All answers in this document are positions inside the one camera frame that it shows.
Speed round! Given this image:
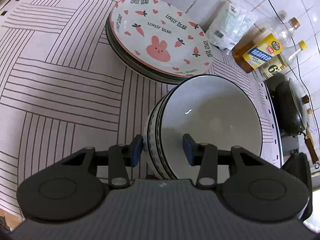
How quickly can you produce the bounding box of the white ribbed bowl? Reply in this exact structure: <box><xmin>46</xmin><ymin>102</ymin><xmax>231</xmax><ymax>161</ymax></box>
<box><xmin>155</xmin><ymin>96</ymin><xmax>177</xmax><ymax>179</ymax></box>
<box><xmin>157</xmin><ymin>75</ymin><xmax>263</xmax><ymax>180</ymax></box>
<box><xmin>143</xmin><ymin>102</ymin><xmax>169</xmax><ymax>179</ymax></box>

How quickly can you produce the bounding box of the pink bunny carrot plate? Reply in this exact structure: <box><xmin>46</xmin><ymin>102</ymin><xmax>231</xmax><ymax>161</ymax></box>
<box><xmin>109</xmin><ymin>0</ymin><xmax>213</xmax><ymax>77</ymax></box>

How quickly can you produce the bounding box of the black wok with lid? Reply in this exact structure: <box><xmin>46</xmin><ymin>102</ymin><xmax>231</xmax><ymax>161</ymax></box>
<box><xmin>265</xmin><ymin>74</ymin><xmax>319</xmax><ymax>169</ymax></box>

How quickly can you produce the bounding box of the striped white table cover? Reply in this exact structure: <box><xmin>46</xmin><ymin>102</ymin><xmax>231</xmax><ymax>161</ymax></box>
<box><xmin>0</xmin><ymin>0</ymin><xmax>284</xmax><ymax>218</ymax></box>

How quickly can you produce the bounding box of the clear vinegar bottle yellow cap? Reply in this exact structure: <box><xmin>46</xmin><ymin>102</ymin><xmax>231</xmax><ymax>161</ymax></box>
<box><xmin>253</xmin><ymin>40</ymin><xmax>307</xmax><ymax>82</ymax></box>

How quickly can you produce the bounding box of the yellow label cooking oil bottle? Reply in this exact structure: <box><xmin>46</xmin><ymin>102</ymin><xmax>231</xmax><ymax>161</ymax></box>
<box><xmin>232</xmin><ymin>17</ymin><xmax>300</xmax><ymax>73</ymax></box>

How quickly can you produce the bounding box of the white plastic salt bag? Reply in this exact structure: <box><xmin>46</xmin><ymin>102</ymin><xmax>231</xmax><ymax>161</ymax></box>
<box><xmin>206</xmin><ymin>1</ymin><xmax>258</xmax><ymax>54</ymax></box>

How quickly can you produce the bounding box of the black power cable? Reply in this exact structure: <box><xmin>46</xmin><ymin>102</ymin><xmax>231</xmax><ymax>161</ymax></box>
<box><xmin>251</xmin><ymin>0</ymin><xmax>320</xmax><ymax>136</ymax></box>

